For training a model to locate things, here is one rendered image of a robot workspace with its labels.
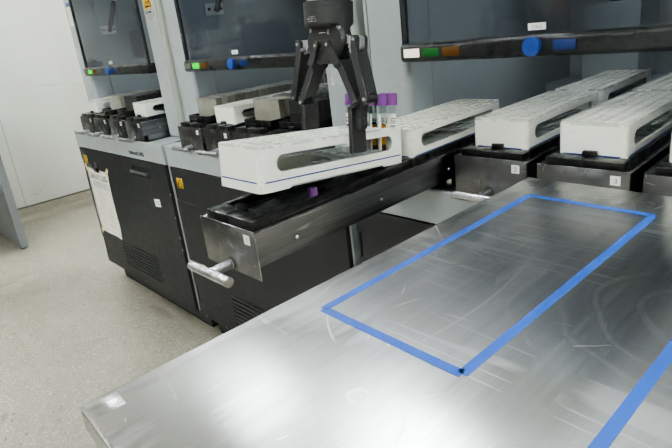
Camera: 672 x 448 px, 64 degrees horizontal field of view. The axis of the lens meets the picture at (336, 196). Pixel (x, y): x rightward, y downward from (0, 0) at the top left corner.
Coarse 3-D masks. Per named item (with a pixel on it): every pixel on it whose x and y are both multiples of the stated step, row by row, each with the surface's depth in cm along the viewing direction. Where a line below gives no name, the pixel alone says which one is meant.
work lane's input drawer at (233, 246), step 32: (416, 160) 92; (448, 160) 96; (288, 192) 85; (320, 192) 83; (352, 192) 81; (384, 192) 85; (416, 192) 91; (224, 224) 73; (256, 224) 70; (288, 224) 72; (320, 224) 76; (352, 224) 81; (224, 256) 76; (256, 256) 70
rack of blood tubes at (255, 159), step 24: (240, 144) 73; (264, 144) 72; (288, 144) 72; (312, 144) 75; (336, 144) 79; (240, 168) 73; (264, 168) 70; (288, 168) 85; (312, 168) 76; (360, 168) 83; (264, 192) 71
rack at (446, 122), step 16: (416, 112) 106; (432, 112) 104; (448, 112) 103; (464, 112) 101; (480, 112) 105; (416, 128) 92; (432, 128) 95; (448, 128) 106; (464, 128) 105; (416, 144) 92; (432, 144) 95
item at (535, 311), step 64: (512, 192) 68; (576, 192) 65; (640, 192) 63; (384, 256) 54; (448, 256) 52; (512, 256) 51; (576, 256) 49; (640, 256) 48; (256, 320) 45; (320, 320) 44; (384, 320) 43; (448, 320) 41; (512, 320) 40; (576, 320) 40; (640, 320) 39; (128, 384) 38; (192, 384) 37; (256, 384) 37; (320, 384) 36; (384, 384) 35; (448, 384) 34; (512, 384) 34; (576, 384) 33; (640, 384) 32
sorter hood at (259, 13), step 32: (192, 0) 153; (224, 0) 142; (256, 0) 133; (288, 0) 125; (192, 32) 158; (224, 32) 147; (256, 32) 137; (288, 32) 128; (224, 64) 149; (256, 64) 139; (288, 64) 129
